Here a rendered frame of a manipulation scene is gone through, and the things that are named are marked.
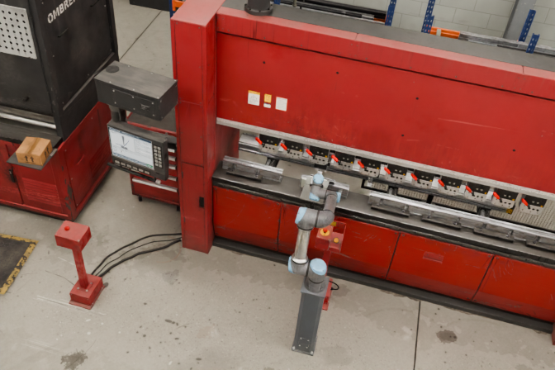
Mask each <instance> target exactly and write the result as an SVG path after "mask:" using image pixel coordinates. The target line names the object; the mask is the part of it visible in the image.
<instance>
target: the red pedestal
mask: <svg viewBox="0 0 555 370"><path fill-rule="evenodd" d="M91 237H92V236H91V231H90V227H89V226H87V225H81V224H79V223H75V222H72V221H67V220H65V222H64V223H63V224H62V226H60V228H59V229H58V231H57V232H56V233H55V240H56V244H57V245H58V246H61V247H65V248H67V249H71V250H72V252H73V256H74V262H75V265H76V269H77V273H78V281H77V282H76V283H75V285H74V287H73V288H72V290H71V291H70V293H69V295H70V298H71V300H70V301H69V304H70V305H74V306H79V307H82V308H85V309H88V310H91V309H92V308H93V305H94V304H95V302H96V300H97V299H98V297H99V296H100V294H101V292H102V290H103V289H104V287H105V286H103V282H102V278H101V277H98V276H94V275H92V274H88V273H86V269H85V265H84V261H83V255H82V250H83V249H84V247H85V246H86V244H87V243H88V241H89V240H90V239H91Z"/></svg>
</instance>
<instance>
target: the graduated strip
mask: <svg viewBox="0 0 555 370"><path fill-rule="evenodd" d="M216 120H217V121H221V122H224V123H229V124H232V125H237V126H243V127H247V128H250V129H255V130H260V131H265V132H268V133H273V134H276V135H283V136H286V137H290V138H294V139H298V140H304V141H308V142H312V143H316V144H320V145H326V146H330V147H334V148H337V149H344V150H348V151H352V152H355V153H360V154H366V155H370V156H373V157H378V158H381V159H388V160H391V161H396V162H399V163H403V164H409V165H414V166H417V167H421V168H427V169H432V170H435V171H439V172H443V173H449V174H453V175H457V176H461V177H465V178H471V179H475V180H479V181H483V182H486V183H493V184H496V185H501V186H504V187H511V188H514V189H519V190H522V191H526V192H532V193H537V194H540V195H544V196H548V197H555V194H552V193H548V192H541V191H538V190H534V189H530V188H526V187H520V186H516V185H512V184H508V183H502V182H498V181H494V180H490V179H486V178H480V177H476V176H472V175H468V174H465V173H458V172H454V171H450V170H447V169H443V168H436V167H432V166H429V165H425V164H418V163H414V162H411V161H407V160H403V159H396V158H392V157H389V156H385V155H381V154H374V153H371V152H367V151H363V150H359V149H353V148H349V147H345V146H341V145H335V144H331V143H327V142H323V141H319V140H313V139H309V138H305V137H301V136H297V135H291V134H287V133H283V132H279V131H275V130H269V129H265V128H261V127H257V126H251V125H247V124H243V123H239V122H236V121H229V120H225V119H221V118H218V117H217V118H216Z"/></svg>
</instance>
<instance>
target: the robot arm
mask: <svg viewBox="0 0 555 370"><path fill-rule="evenodd" d="M323 181H324V177H323V176H322V174H320V173H317V174H315V175H313V179H312V181H311V183H310V187H311V192H310V196H309V198H310V199H311V200H312V201H317V202H318V201H319V200H320V199H322V200H326V202H325V207H324V210H323V211H318V210H314V209H310V208H307V207H300V208H299V211H298V213H297V216H296V220H295V223H296V226H297V228H298V232H297V238H296V248H295V253H294V254H293V255H292V256H290V258H289V261H288V271H289V272H290V273H294V274H299V275H302V276H307V278H306V280H305V287H306V289H307V290H308V291H309V292H313V293H320V292H322V291H324V290H325V286H326V281H325V273H326V263H325V262H324V261H323V260H322V259H312V260H309V259H308V257H307V255H306V254H307V250H308V244H309V239H310V235H311V230H313V229H314V227H315V228H325V227H326V226H328V225H330V224H331V223H332V222H333V221H334V209H335V206H336V202H339V200H340V196H341V193H340V192H334V191H330V190H325V189H321V188H323V187H324V185H322V184H323Z"/></svg>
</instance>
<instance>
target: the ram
mask: <svg viewBox="0 0 555 370"><path fill-rule="evenodd" d="M249 91H253V92H257V93H260V94H259V106H258V105H254V104H250V103H248V100H249ZM265 94H268V95H272V96H271V102H265V101H264V95H265ZM276 97H283V98H286V99H287V111H281V110H278V109H275V107H276ZM264 103H267V104H271V107H270V108H269V107H265V106H264ZM216 117H218V118H221V119H225V120H229V121H236V122H239V123H243V124H247V125H251V126H257V127H261V128H265V129H269V130H275V131H279V132H283V133H287V134H291V135H297V136H301V137H305V138H309V139H313V140H319V141H323V142H327V143H331V144H335V145H341V146H345V147H349V148H353V149H359V150H363V151H367V152H371V153H374V154H381V155H385V156H389V157H392V158H396V159H403V160H407V161H411V162H414V163H418V164H425V165H429V166H432V167H436V168H443V169H447V170H450V171H454V172H458V173H465V174H468V175H472V176H476V177H480V178H486V179H490V180H494V181H498V182H502V183H508V184H512V185H516V186H520V187H526V188H530V189H534V190H538V191H541V192H548V193H552V194H555V100H553V99H549V98H545V97H537V96H533V95H528V94H524V93H520V92H513V91H509V90H504V89H500V88H493V87H488V86H484V85H480V84H476V83H469V82H464V81H460V80H456V79H451V78H444V77H439V76H436V75H432V74H424V73H420V72H415V71H411V70H407V69H399V68H396V67H391V66H387V65H383V64H375V63H371V62H367V61H362V60H358V59H353V58H352V59H351V58H347V57H343V56H338V55H331V54H326V53H322V52H318V51H314V50H307V49H302V48H298V47H294V46H290V45H282V44H278V43H273V42H270V41H265V40H258V39H254V38H249V37H245V36H238V35H233V34H230V33H225V32H221V31H218V32H217V69H216ZM216 124H220V125H223V126H230V127H234V128H238V129H241V130H248V131H252V132H256V133H259V134H263V135H270V136H273V137H277V138H281V139H285V140H291V141H296V142H299V143H302V144H307V145H314V146H317V147H321V148H325V149H331V150H335V151H339V152H342V153H346V154H353V155H357V156H360V157H364V158H368V159H375V160H378V161H382V162H386V163H389V164H396V165H400V166H404V167H407V168H414V169H418V170H422V171H425V172H429V173H436V174H440V175H444V176H447V177H451V178H457V179H462V180H465V181H468V182H473V183H480V184H483V185H487V186H491V187H497V188H501V189H505V190H509V191H512V192H519V193H523V194H526V195H530V196H534V197H541V198H544V199H548V200H552V201H555V197H548V196H544V195H540V194H537V193H532V192H526V191H522V190H519V189H514V188H511V187H504V186H501V185H496V184H493V183H486V182H483V181H479V180H475V179H471V178H465V177H461V176H457V175H453V174H449V173H443V172H439V171H435V170H432V169H427V168H421V167H417V166H414V165H409V164H403V163H399V162H396V161H391V160H388V159H381V158H378V157H373V156H370V155H366V154H360V153H355V152H352V151H348V150H344V149H337V148H334V147H330V146H326V145H320V144H316V143H312V142H308V141H304V140H298V139H294V138H290V137H286V136H283V135H276V134H273V133H268V132H265V131H260V130H255V129H250V128H247V127H243V126H237V125H232V124H229V123H224V122H221V121H216Z"/></svg>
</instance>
